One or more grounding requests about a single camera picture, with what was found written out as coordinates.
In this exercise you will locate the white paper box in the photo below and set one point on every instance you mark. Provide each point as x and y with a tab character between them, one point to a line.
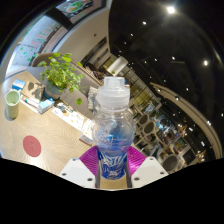
87	133

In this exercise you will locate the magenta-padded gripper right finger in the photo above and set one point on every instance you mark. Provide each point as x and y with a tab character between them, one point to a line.
148	170

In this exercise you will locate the pale green cup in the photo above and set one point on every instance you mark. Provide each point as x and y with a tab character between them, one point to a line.
12	105

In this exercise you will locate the window with festive stickers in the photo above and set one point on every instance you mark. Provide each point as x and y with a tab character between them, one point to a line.
36	43

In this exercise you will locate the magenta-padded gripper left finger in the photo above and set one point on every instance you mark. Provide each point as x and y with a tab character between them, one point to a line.
78	171

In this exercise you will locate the green potted plant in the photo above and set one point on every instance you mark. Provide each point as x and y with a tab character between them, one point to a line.
61	75

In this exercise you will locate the flat round red coaster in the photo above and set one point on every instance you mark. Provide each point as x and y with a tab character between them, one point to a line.
32	146

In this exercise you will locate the clear bottle with blue label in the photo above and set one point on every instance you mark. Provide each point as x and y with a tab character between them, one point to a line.
113	126

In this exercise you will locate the person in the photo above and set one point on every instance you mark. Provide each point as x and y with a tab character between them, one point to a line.
104	74
91	67

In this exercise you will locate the white round pillar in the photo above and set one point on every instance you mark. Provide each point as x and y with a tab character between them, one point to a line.
117	66

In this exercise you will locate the small blue tissue pack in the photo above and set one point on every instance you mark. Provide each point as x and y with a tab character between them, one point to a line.
45	106

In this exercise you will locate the group of ceiling lights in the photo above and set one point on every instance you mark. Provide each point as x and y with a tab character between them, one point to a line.
171	10

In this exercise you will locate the group of round-backed chairs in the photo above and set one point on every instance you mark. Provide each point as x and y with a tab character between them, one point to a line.
148	128

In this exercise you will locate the grey chevron pillow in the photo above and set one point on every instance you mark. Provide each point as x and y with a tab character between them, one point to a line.
92	98

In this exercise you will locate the printed white paper sheet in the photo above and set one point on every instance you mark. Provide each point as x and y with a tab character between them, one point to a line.
70	118

